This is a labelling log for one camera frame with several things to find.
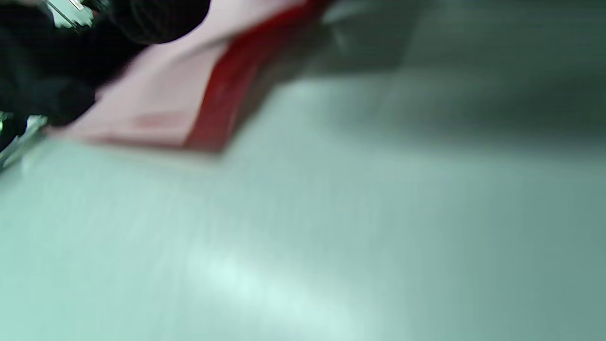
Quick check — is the pink paper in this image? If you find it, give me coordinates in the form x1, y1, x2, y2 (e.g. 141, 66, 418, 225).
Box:
46, 0, 333, 153

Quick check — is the person's right hand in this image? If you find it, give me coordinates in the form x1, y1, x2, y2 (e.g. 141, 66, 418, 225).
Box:
0, 0, 212, 127

